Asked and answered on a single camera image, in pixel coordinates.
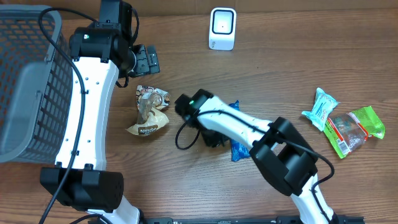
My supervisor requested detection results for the blue Oreo cookie pack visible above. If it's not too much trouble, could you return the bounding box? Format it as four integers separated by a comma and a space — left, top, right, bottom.
228, 100, 251, 162

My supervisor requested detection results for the brown white pastry wrapper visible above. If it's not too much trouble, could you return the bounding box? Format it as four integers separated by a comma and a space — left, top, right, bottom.
126, 85, 170, 136

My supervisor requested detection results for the teal wet wipes pack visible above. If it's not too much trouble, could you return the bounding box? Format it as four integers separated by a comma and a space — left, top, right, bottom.
302, 88, 339, 131

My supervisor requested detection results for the green snack bag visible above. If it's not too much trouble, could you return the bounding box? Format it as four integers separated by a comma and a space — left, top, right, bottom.
323, 106, 386, 159

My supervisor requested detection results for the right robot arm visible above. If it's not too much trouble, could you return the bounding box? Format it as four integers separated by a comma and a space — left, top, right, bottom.
175, 89, 339, 223

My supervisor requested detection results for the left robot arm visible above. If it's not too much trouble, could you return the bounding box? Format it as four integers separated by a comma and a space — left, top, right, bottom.
40, 0, 160, 224

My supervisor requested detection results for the white barcode scanner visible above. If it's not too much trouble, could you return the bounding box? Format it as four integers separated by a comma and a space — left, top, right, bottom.
208, 7, 237, 51

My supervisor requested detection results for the grey plastic mesh basket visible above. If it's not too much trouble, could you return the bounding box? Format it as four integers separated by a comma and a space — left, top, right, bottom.
1, 4, 73, 164

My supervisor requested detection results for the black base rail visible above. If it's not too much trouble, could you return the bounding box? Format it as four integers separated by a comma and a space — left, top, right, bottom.
139, 215, 365, 224

